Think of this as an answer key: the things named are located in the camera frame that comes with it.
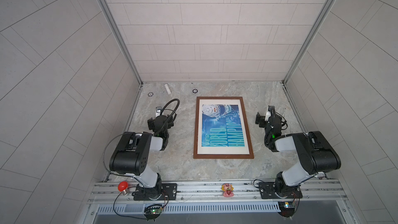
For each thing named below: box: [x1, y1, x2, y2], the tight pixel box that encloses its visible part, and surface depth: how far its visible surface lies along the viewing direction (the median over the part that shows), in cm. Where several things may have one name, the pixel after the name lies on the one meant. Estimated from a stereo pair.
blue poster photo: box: [201, 104, 246, 147], surface depth 95 cm
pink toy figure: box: [221, 183, 235, 198], surface depth 71 cm
